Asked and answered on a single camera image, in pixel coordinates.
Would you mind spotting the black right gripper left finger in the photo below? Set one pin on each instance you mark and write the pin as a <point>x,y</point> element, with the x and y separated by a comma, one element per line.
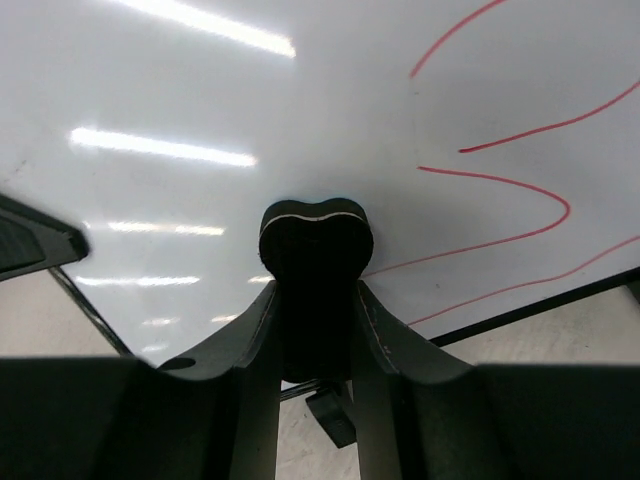
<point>210,413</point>

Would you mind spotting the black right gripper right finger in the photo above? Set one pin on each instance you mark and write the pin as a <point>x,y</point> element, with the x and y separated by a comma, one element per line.
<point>422,413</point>

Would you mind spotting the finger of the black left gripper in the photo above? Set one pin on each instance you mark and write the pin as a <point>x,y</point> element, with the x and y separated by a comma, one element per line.
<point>32,241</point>

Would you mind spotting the black blue whiteboard eraser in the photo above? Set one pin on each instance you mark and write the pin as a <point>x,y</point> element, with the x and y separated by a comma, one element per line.
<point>316,253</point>

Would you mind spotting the small black-framed whiteboard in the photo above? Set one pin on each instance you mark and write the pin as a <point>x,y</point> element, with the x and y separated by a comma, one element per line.
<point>494,146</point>

